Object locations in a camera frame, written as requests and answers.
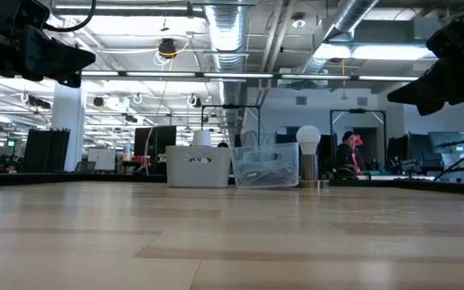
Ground grey monitor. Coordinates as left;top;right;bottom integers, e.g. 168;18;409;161
427;130;464;156

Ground black panels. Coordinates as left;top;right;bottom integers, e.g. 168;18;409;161
21;128;72;174

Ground white bulb brass lamp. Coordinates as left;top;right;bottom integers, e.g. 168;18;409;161
294;123;331;190

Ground white cabinet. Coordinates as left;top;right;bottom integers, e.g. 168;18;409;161
87;147;118;172

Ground silver ventilation duct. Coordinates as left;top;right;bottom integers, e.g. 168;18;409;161
202;0;254;143
295;0;380;78

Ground white plastic bin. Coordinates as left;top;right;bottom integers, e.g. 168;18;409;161
164;144;232;189

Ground clear plastic bin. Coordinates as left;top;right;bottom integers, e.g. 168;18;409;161
230;141;300;189

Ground black ceiling device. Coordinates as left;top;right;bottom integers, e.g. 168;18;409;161
157;37;179;60

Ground white cylinder object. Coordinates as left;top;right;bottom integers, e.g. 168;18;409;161
191;129;213;147

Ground black aluminium table frame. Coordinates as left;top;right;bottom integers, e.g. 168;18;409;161
0;172;464;197

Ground person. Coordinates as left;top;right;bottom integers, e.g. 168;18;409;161
334;130;366;179

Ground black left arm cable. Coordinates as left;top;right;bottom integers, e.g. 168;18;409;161
41;0;97;34

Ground black monitors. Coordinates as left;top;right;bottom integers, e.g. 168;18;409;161
133;125;178;163

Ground pink object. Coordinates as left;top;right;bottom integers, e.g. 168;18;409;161
351;134;364;175

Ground long ceiling light bar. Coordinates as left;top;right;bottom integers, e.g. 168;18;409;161
81;70;420;82

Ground black frame stand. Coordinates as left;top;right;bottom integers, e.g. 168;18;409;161
329;108;388;178

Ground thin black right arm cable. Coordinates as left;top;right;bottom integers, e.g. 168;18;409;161
432;142;464;183

